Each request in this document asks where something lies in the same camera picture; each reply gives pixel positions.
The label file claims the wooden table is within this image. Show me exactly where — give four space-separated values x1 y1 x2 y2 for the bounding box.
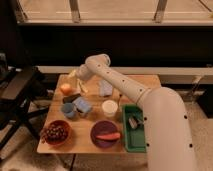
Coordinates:
36 73 168 155

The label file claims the white paper cup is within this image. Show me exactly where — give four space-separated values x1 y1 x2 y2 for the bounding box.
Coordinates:
102 100 118 117

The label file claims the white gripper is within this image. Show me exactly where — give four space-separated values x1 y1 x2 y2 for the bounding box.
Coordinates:
68 65 92 81

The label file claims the orange carrot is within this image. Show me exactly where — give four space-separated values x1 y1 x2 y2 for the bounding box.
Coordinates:
96 132 121 141

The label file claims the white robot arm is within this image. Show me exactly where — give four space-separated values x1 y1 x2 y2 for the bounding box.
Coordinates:
75 54 197 171

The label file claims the blue mug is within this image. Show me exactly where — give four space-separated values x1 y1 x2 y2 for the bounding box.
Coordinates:
61 103 76 118

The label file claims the dark grapes bunch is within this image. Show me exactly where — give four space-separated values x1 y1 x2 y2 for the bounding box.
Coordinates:
41 125 68 141

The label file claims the blue folded cloth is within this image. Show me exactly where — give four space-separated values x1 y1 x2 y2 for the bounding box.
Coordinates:
99 80 113 97

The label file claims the small fork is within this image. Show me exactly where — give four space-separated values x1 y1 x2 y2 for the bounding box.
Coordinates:
118 94 123 105

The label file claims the purple plate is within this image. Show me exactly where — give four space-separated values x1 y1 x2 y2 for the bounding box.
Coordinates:
90 120 121 148

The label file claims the black rectangular block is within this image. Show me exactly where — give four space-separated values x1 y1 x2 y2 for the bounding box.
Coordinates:
62 94 81 103

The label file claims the orange apple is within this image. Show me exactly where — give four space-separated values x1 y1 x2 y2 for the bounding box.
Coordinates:
60 83 72 95

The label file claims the black chair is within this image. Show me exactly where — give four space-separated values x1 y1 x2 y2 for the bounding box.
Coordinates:
0 52 48 151

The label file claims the red bowl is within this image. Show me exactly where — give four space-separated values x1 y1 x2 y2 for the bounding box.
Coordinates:
43 120 71 146

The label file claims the black handled peeler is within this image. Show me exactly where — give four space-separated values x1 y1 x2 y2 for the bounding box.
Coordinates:
128 116 143 129

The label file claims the green plastic tray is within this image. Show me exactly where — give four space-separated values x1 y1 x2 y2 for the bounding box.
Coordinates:
122 104 146 153

